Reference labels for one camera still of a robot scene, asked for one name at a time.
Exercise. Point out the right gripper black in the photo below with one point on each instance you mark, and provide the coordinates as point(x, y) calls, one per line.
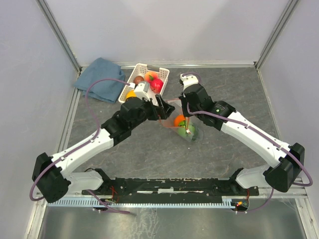
point(183, 97)

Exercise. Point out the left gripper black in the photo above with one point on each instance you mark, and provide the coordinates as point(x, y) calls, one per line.
point(162, 112)

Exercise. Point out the orange fruit toy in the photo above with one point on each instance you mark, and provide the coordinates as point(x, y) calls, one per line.
point(180, 120)

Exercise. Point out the green watermelon toy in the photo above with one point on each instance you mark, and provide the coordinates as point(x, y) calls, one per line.
point(187, 133)

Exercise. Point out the red pomegranate toy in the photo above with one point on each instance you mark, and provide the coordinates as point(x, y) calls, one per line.
point(156, 85)

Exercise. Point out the clear zip top bag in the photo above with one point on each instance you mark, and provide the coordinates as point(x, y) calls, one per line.
point(187, 128)

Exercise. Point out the yellow lemon toy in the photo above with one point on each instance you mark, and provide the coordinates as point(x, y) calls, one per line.
point(130, 94)

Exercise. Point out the white plastic basket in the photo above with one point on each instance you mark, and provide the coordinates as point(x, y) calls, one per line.
point(141, 69)

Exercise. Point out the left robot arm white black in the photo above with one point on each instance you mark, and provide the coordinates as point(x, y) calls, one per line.
point(54, 175)

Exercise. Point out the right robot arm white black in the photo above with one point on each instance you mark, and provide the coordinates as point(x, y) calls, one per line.
point(283, 161)

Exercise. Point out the peach fruit toy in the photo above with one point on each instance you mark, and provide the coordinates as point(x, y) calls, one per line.
point(150, 76)

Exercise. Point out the brown kiwi toy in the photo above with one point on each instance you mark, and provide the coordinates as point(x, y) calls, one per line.
point(138, 79)

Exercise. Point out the blue folded cloth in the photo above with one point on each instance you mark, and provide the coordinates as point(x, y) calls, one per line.
point(104, 80)

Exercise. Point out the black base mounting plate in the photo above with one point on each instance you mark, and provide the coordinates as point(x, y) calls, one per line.
point(169, 191)

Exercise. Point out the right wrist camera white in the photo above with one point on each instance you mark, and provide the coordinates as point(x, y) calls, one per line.
point(187, 80)

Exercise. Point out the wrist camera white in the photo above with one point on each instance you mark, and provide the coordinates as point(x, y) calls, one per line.
point(187, 80)
point(142, 90)

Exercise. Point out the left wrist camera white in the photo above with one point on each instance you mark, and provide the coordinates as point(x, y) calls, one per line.
point(142, 90)

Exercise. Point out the light blue cable duct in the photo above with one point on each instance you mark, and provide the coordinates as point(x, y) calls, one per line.
point(92, 202)

